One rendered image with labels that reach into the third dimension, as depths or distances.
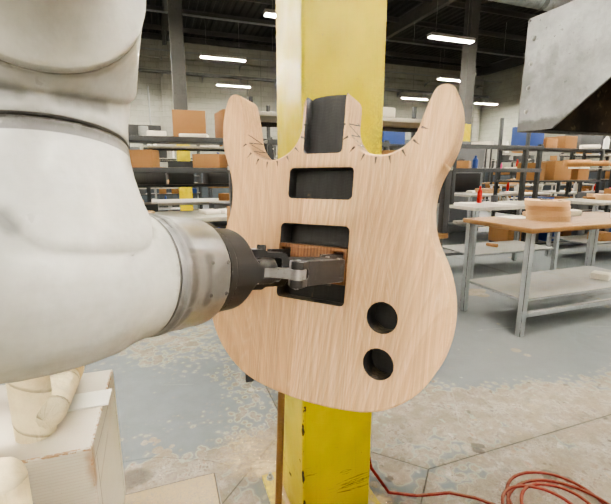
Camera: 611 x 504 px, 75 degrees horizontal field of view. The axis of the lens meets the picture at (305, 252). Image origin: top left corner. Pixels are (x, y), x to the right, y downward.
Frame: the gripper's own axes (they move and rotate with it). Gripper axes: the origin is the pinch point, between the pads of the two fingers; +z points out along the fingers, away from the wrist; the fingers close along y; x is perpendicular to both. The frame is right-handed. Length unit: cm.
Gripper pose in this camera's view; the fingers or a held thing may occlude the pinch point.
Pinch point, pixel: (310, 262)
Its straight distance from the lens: 51.3
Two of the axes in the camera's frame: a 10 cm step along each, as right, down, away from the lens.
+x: 0.7, -10.0, -0.5
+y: 8.7, 0.9, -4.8
